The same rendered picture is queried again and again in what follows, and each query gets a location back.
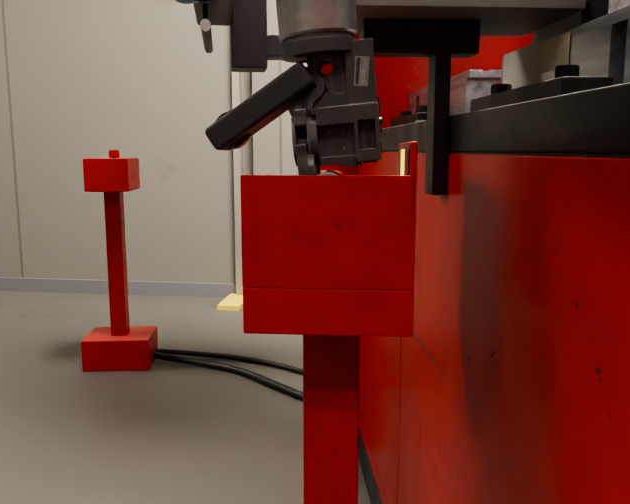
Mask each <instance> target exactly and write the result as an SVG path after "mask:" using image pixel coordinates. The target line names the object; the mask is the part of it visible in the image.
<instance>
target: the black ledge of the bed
mask: <svg viewBox="0 0 630 504"><path fill-rule="evenodd" d="M426 128H427V120H425V121H420V122H415V123H409V124H404V125H399V126H394V127H388V128H383V129H382V133H380V141H382V151H398V150H399V144H401V143H407V142H417V143H418V151H426ZM448 152H495V153H562V154H629V155H630V82H628V83H623V84H617V85H612V86H607V87H601V88H596V89H591V90H585V91H580V92H575V93H569V94H564V95H559V96H553V97H548V98H543V99H537V100H532V101H527V102H521V103H516V104H511V105H505V106H500V107H495V108H489V109H484V110H479V111H473V112H468V113H463V114H457V115H452V116H449V140H448Z"/></svg>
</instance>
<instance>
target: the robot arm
mask: <svg viewBox="0 0 630 504"><path fill-rule="evenodd" d="M275 1H276V11H277V22H278V32H279V40H280V41H281V42H282V43H283V45H282V53H283V61H285V62H290V63H295V64H294V65H293V66H291V67H290V68H289V69H287V70H286V71H284V72H283V73H282V74H280V75H279V76H278V77H276V78H275V79H273V80H272V81H271V82H269V83H268V84H267V85H265V86H264V87H262V88H261V89H260V90H258V91H257V92H256V93H254V94H253V95H251V96H250V97H249V98H247V99H246V100H245V101H243V102H242V103H240V104H239V105H238V106H236V107H235V108H234V109H232V110H231V111H227V112H224V113H222V114H221V115H220V116H219V117H218V118H217V119H216V121H215V122H214V123H213V124H212V125H210V126H209V127H207V128H206V130H205V134H206V136H207V138H208V139H209V141H210V142H211V144H212V145H213V147H214V148H215V149H216V150H225V151H230V150H233V149H238V148H241V147H243V146H244V145H245V144H246V143H247V142H248V141H249V139H250V137H251V136H252V135H254V134H255V133H256V132H258V131H259V130H261V129H262V128H263V127H265V126H266V125H268V124H269V123H271V122H272V121H273V120H275V119H276V118H278V117H279V116H280V115H282V114H283V113H285V112H286V111H287V110H289V113H290V115H291V116H292V118H291V130H292V145H293V153H294V160H295V164H296V166H298V175H339V173H337V172H336V171H334V170H326V171H323V172H321V166H323V165H335V164H340V167H343V166H355V165H362V161H363V163H369V162H377V160H382V157H381V153H382V141H380V133H382V128H380V127H381V126H380V124H383V119H382V117H379V114H380V112H381V104H380V99H379V97H378V96H377V91H376V77H375V62H374V48H373V38H367V39H357V40H355V38H354V37H355V36H356V35H357V34H358V26H357V11H356V0H275ZM302 63H307V66H306V67H305V66H304V65H303V64H302ZM325 64H331V65H332V66H333V69H332V71H331V72H330V73H328V74H324V73H322V72H321V69H322V67H323V66H324V65H325ZM377 100H378V102H377ZM378 104H379V112H378ZM358 123H359V129H358ZM359 136H360V142H359Z"/></svg>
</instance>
